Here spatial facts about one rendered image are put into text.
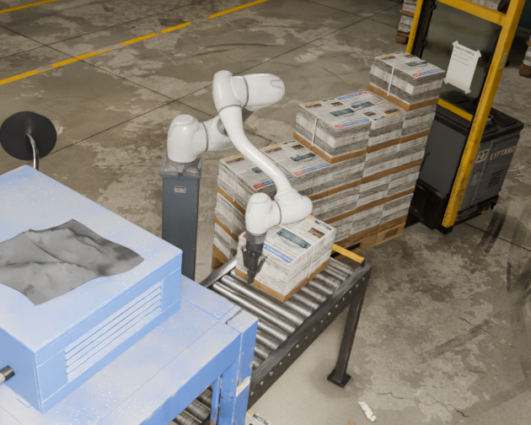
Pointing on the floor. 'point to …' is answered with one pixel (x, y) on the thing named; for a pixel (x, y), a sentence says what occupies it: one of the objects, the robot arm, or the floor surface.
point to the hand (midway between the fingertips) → (251, 276)
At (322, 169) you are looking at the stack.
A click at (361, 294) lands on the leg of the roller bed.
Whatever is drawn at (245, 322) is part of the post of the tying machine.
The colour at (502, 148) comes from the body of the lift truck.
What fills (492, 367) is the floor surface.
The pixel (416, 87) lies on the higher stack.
